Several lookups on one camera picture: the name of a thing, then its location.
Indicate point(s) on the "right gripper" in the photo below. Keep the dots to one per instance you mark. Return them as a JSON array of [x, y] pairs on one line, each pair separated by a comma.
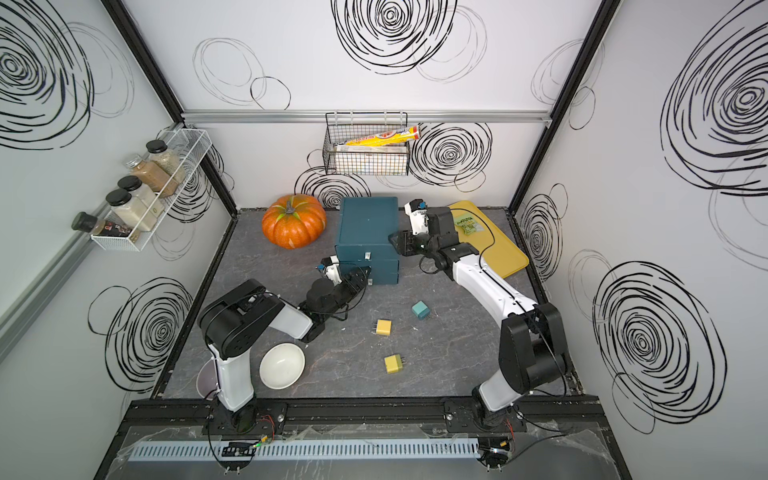
[[405, 242]]

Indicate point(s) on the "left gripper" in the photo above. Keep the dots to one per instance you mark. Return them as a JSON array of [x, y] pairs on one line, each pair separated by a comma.
[[358, 286]]

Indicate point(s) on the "teal drawer cabinet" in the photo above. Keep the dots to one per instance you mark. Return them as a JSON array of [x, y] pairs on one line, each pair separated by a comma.
[[363, 238]]

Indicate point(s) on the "teal plug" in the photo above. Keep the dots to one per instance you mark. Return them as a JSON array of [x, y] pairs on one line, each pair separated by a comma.
[[420, 310]]

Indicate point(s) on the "yellow plug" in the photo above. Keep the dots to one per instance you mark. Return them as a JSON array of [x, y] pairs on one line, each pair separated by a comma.
[[393, 364], [383, 327]]

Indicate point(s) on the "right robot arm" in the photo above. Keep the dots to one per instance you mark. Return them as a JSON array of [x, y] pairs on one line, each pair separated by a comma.
[[533, 348]]

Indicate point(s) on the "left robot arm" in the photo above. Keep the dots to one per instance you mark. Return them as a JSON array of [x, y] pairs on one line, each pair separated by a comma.
[[232, 324]]

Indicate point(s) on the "yellow cutting board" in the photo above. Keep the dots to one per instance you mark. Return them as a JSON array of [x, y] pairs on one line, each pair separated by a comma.
[[476, 228]]

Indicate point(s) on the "orange pumpkin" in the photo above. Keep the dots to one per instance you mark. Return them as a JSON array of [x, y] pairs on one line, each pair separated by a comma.
[[294, 221]]

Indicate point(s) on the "white bowl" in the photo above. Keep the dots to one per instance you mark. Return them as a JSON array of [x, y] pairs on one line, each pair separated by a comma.
[[282, 366]]

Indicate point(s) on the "yellow tube package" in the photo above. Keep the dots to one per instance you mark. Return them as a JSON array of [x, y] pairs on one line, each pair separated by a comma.
[[387, 138]]

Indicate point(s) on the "clear acrylic spice shelf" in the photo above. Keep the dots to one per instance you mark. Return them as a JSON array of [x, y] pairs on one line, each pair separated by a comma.
[[161, 199]]

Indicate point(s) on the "brown spice jar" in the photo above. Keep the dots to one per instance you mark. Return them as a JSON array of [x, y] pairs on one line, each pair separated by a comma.
[[152, 175]]

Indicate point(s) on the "white spice jar near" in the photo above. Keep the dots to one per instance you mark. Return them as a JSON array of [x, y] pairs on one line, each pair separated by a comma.
[[131, 210]]

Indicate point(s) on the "white spice jar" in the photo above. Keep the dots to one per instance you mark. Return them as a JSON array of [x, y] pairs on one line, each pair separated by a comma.
[[131, 210], [137, 188]]

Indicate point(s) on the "spice jar far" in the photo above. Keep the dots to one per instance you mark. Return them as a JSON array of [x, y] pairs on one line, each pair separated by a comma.
[[166, 158]]

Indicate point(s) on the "white spice jar middle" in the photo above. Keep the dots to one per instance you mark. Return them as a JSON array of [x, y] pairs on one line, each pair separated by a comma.
[[137, 188]]

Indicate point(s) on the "dark spice jar lying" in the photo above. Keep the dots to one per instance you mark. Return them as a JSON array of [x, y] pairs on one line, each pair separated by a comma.
[[95, 226]]

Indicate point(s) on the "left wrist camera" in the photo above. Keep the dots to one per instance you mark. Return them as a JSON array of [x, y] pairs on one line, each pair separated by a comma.
[[330, 269]]

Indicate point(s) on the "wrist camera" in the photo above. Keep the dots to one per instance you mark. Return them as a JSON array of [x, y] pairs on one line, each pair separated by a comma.
[[416, 210], [330, 269]]

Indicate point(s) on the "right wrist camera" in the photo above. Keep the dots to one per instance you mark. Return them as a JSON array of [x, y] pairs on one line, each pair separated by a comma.
[[416, 210]]

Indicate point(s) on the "black wire basket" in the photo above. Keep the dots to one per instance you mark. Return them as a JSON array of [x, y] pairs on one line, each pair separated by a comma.
[[341, 126]]

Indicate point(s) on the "grey slotted cable duct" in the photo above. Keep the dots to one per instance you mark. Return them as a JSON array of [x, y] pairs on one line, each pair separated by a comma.
[[344, 449]]

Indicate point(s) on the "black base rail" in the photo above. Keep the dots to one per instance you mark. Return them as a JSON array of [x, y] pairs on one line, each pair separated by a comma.
[[451, 415]]

